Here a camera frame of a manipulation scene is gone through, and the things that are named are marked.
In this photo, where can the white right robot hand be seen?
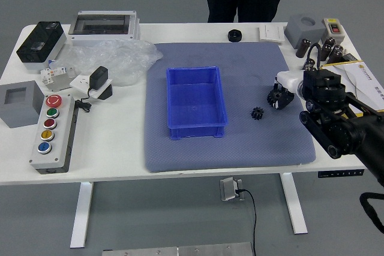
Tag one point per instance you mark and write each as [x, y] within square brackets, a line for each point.
[288, 79]

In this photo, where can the big black gear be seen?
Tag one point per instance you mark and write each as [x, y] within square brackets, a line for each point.
[272, 97]

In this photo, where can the small black gear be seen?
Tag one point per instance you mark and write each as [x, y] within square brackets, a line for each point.
[257, 114]

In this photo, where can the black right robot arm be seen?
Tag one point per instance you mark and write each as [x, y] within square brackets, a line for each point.
[345, 130]

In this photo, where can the small black flat box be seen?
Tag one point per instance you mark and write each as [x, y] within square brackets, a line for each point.
[349, 57]

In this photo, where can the silver floor socket box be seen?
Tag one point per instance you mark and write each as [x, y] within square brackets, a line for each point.
[228, 188]

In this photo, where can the grey box with clear lid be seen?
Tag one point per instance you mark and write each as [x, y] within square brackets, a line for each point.
[102, 28]

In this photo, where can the grey five-button control box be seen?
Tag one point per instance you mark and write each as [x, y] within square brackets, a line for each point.
[60, 136]

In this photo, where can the black cylindrical capacitor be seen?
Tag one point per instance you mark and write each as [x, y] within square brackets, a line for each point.
[310, 63]

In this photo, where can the dark brown cylindrical capacitor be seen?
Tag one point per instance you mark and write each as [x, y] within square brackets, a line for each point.
[324, 53]
[336, 53]
[303, 48]
[329, 41]

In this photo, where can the grey block with round hole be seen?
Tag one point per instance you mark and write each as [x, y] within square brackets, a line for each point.
[300, 32]

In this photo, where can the black round knob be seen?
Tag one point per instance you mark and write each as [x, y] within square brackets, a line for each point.
[235, 35]

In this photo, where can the yellow and white carton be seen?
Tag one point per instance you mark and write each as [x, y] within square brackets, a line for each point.
[366, 85]

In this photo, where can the grey-blue padded mat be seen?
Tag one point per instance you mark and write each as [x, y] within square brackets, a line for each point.
[240, 148]

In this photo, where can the blue plastic bin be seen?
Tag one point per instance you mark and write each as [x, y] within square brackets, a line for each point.
[195, 103]

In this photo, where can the black table control panel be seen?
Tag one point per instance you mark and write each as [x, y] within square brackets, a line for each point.
[340, 174]

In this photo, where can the white table leg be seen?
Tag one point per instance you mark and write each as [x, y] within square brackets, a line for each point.
[295, 208]
[81, 217]

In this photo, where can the clear plastic bag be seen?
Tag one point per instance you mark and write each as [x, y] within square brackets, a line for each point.
[126, 58]

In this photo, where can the black socket base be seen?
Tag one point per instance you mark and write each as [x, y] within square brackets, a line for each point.
[106, 94]

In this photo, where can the black power adapter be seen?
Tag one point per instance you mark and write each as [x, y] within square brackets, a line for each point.
[98, 77]

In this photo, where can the grey metal plate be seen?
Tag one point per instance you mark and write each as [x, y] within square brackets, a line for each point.
[180, 250]

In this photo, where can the white socket outlet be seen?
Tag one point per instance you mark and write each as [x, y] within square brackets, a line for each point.
[78, 82]

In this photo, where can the white circuit breaker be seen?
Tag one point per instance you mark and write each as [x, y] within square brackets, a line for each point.
[55, 77]

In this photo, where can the grey block with square hole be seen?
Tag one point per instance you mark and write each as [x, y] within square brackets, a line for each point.
[27, 112]

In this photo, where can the white wall switch plate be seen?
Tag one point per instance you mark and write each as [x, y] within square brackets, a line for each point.
[271, 32]

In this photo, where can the beige switch box red button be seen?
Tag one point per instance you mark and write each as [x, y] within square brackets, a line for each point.
[333, 28]

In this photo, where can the enclosure with black lid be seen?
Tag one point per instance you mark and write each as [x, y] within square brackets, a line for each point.
[39, 43]

